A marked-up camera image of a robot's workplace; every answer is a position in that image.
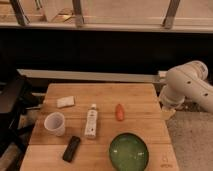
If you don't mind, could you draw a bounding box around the orange pepper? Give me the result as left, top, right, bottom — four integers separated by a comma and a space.
115, 104, 124, 121

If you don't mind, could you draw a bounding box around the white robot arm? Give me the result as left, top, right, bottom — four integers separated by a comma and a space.
159, 61, 213, 120

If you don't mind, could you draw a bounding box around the white sponge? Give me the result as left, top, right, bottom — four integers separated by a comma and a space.
57, 96, 75, 108

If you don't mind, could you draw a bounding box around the green bowl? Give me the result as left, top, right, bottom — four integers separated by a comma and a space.
109, 133, 149, 171

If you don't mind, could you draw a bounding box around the white tube with dark cap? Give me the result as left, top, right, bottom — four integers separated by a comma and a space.
84, 104, 98, 139

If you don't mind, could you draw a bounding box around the black rectangular block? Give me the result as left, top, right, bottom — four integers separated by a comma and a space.
62, 136, 81, 162

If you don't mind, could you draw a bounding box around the white plastic cup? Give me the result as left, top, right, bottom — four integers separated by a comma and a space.
44, 112, 65, 136

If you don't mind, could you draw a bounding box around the black equipment at left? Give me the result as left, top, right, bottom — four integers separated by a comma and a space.
0, 76, 39, 157

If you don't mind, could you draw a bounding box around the long grey shelf rail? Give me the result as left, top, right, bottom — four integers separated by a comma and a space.
18, 69, 165, 83

